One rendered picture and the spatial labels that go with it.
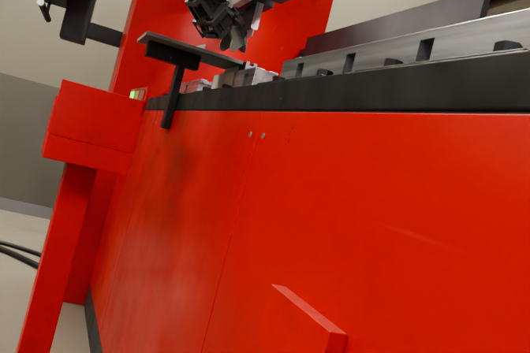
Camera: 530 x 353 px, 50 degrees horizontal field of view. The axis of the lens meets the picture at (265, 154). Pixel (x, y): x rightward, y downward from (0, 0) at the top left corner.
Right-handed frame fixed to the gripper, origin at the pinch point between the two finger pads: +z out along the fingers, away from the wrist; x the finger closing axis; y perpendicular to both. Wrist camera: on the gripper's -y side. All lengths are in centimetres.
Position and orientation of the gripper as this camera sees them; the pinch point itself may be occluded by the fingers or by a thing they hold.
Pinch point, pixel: (243, 46)
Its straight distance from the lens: 147.7
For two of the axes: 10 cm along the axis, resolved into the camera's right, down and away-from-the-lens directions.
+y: -5.2, 7.5, -4.0
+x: 7.5, 1.8, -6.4
